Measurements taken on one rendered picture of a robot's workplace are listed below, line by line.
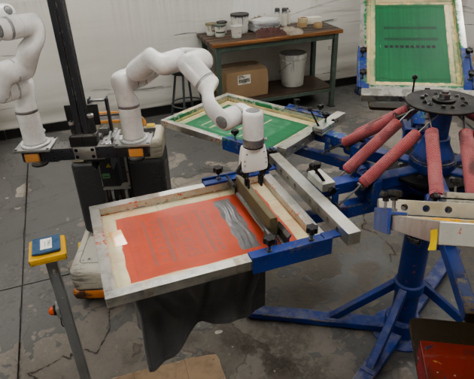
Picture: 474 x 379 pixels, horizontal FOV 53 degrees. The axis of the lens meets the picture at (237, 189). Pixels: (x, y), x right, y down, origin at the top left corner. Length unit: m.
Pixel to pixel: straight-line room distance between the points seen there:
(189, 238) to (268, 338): 1.08
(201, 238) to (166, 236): 0.13
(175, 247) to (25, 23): 1.01
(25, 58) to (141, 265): 0.93
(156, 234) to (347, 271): 1.63
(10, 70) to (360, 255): 2.34
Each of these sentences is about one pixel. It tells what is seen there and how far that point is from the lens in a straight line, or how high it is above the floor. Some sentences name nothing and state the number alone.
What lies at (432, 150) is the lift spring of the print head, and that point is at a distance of 1.93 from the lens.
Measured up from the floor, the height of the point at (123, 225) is 0.96.
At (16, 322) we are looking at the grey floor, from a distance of 3.12.
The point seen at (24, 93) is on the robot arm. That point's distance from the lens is 2.20.
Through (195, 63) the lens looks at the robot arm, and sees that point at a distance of 1.77.
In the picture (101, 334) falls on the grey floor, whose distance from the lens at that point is 2.86.
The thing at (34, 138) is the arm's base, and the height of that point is 1.18.
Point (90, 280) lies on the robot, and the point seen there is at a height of 0.19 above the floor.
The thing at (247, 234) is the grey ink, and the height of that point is 0.96.
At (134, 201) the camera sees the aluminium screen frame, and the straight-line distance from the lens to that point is 2.00.
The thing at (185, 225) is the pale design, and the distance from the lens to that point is 1.86.
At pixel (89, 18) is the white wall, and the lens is 5.34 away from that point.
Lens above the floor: 1.99
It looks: 30 degrees down
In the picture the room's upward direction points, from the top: 2 degrees counter-clockwise
